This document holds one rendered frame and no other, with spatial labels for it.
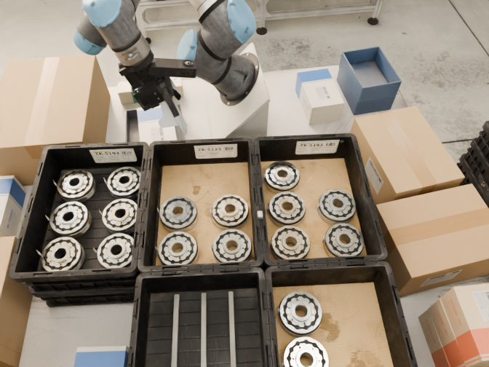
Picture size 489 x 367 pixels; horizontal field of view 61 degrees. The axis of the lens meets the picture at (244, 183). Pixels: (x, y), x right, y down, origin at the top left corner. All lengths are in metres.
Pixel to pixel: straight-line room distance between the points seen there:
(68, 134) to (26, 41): 2.12
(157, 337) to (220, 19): 0.84
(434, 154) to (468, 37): 2.18
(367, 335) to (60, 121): 1.06
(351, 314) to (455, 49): 2.52
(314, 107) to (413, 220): 0.54
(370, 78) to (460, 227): 0.69
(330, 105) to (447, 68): 1.73
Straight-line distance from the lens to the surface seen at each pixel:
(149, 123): 1.46
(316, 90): 1.56
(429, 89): 2.94
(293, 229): 1.12
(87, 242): 1.21
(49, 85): 1.54
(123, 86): 1.66
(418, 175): 1.30
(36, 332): 1.31
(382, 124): 1.40
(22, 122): 1.45
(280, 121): 1.56
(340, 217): 1.16
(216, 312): 1.06
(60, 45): 3.29
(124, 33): 0.94
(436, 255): 1.19
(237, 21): 1.20
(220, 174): 1.24
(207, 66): 1.29
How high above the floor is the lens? 1.84
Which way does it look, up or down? 56 degrees down
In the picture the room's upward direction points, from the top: straight up
